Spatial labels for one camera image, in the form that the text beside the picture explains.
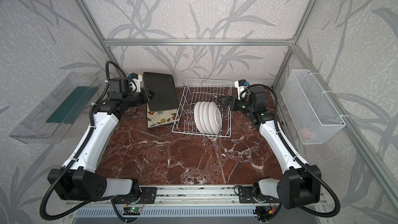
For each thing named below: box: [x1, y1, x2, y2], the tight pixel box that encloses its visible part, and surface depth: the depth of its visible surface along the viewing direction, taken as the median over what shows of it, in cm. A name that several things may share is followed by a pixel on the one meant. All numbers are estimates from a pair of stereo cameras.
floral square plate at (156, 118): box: [146, 103, 180, 129], surface depth 103 cm
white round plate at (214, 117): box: [208, 101, 222, 135], surface depth 88 cm
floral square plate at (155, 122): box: [147, 118, 180, 129], surface depth 101 cm
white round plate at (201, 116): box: [199, 101, 209, 135], surface depth 86 cm
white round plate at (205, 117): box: [203, 101, 216, 135], surface depth 86 cm
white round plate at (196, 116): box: [193, 101, 207, 134], surface depth 86 cm
